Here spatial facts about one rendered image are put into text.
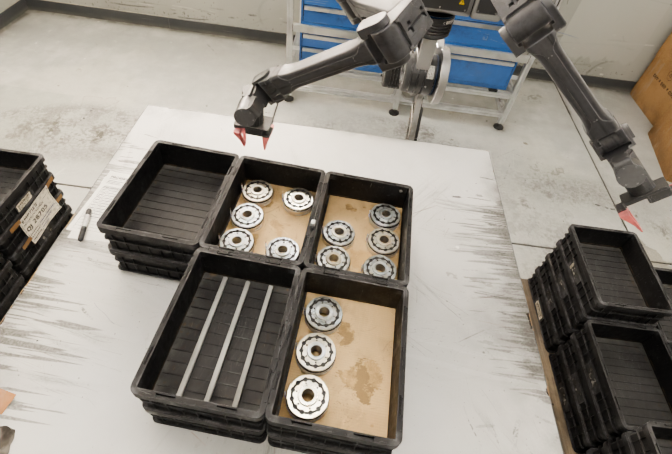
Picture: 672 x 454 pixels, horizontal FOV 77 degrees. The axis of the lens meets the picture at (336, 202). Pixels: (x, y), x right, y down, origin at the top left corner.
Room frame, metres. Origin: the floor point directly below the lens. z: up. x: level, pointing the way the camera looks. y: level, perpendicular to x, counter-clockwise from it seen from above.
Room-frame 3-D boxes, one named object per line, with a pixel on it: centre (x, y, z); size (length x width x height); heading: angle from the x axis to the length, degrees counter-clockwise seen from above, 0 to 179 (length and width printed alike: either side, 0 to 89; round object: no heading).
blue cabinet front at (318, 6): (2.81, 0.06, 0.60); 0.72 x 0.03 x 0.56; 91
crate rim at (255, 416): (0.47, 0.23, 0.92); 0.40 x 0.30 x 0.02; 177
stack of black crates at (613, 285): (1.11, -1.18, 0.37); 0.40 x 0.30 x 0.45; 1
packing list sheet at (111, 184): (0.95, 0.79, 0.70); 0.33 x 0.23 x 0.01; 1
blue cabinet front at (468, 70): (2.82, -0.74, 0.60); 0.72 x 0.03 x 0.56; 91
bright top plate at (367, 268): (0.74, -0.16, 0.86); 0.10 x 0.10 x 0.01
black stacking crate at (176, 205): (0.88, 0.51, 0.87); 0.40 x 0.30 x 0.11; 177
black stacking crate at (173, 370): (0.47, 0.23, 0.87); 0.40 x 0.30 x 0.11; 177
